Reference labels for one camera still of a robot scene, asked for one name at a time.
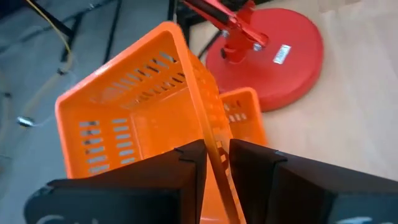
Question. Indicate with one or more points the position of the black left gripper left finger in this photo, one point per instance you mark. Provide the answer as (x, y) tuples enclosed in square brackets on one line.
[(130, 189)]

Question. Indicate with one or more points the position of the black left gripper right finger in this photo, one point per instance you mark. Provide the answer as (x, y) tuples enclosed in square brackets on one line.
[(298, 189)]

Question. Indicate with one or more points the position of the orange plastic slotted basket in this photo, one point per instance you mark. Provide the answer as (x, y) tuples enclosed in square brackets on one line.
[(247, 124), (161, 118)]

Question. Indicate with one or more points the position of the red round lamp base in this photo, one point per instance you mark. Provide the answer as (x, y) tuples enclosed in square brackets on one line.
[(280, 84)]

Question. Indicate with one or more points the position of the silver metal plug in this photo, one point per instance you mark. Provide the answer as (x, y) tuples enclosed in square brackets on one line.
[(25, 121)]

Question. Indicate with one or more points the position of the white barcode sticker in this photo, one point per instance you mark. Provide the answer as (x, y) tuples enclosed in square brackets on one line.
[(282, 54)]

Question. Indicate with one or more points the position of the black metal frame leg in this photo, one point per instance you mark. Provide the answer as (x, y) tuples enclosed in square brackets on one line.
[(51, 18)]

